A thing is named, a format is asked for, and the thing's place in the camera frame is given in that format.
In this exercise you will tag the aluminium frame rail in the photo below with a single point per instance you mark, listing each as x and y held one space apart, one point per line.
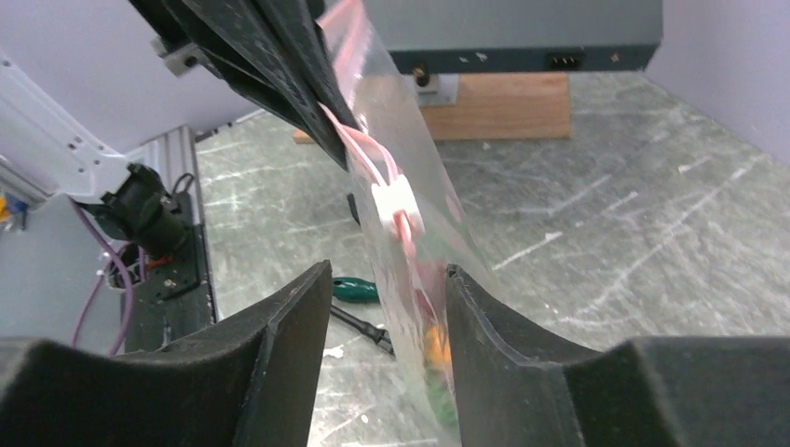
171 154

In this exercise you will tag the green handled screwdriver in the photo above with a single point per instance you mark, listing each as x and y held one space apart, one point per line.
355 290

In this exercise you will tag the white zipper slider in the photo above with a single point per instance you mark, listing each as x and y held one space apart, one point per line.
396 199

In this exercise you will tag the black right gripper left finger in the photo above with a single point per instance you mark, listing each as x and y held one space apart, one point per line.
248 380

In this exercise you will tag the clear zip top bag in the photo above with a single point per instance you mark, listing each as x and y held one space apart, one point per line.
409 269

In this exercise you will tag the wooden block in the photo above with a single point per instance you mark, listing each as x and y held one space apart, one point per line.
460 107

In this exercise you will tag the black hammer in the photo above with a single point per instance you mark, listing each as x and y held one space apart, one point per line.
378 336

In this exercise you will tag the green chili pepper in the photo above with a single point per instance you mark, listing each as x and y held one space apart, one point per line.
441 400

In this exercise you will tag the red tomato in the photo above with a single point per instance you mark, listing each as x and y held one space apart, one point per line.
437 350

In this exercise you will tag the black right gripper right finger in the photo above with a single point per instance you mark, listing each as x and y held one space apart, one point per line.
519 384

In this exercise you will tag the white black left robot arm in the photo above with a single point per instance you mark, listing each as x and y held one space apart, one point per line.
77 90

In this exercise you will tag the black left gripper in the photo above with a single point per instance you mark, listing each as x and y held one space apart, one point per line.
179 58

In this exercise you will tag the dark flat network switch box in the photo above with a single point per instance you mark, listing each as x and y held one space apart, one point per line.
518 36

